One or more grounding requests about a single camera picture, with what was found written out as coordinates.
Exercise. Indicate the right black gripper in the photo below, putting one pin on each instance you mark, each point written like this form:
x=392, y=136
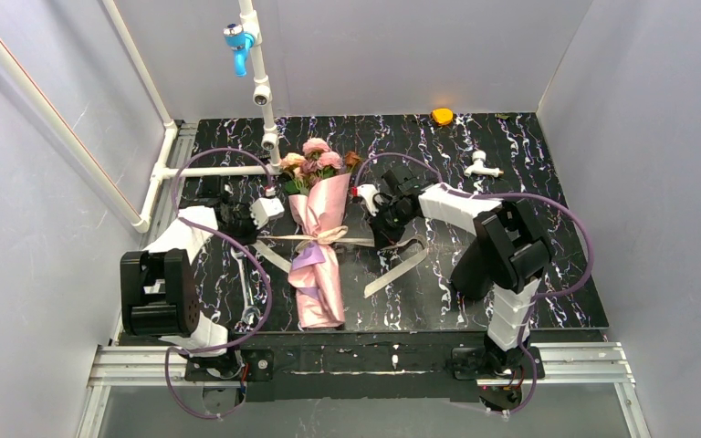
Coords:
x=383, y=214

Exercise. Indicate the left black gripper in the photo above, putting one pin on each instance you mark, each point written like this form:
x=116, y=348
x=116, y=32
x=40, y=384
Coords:
x=245, y=220

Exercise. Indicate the pink rose flower bunch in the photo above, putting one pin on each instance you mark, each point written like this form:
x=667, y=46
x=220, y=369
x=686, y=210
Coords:
x=317, y=162

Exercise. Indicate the pink bouquet wrapping paper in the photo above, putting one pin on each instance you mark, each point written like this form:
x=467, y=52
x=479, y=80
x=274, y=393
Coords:
x=314, y=272

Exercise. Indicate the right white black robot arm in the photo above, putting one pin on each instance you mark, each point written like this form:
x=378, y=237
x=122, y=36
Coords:
x=507, y=257

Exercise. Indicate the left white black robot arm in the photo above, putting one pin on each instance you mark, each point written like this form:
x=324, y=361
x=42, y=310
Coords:
x=158, y=292

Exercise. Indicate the black cylindrical vase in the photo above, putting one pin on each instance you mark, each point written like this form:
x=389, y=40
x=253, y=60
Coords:
x=471, y=276

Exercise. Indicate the silver combination wrench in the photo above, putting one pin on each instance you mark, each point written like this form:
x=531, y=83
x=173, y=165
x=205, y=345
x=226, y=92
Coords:
x=250, y=313

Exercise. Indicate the white plastic faucet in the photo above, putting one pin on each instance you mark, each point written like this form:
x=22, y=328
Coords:
x=478, y=166

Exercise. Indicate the yellow tape measure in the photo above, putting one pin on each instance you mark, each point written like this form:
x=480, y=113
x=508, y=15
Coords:
x=442, y=117

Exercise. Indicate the white pvc pipe assembly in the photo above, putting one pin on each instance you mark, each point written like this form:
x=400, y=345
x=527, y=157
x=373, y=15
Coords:
x=141, y=220

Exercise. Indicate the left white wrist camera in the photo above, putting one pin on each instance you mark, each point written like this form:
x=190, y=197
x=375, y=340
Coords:
x=266, y=210

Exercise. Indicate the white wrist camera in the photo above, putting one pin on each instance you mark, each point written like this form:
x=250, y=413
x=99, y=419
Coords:
x=371, y=197
x=266, y=210

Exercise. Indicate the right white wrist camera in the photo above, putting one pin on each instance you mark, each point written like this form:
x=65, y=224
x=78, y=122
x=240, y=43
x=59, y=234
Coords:
x=371, y=197

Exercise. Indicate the aluminium frame rail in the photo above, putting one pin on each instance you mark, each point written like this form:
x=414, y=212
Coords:
x=375, y=370

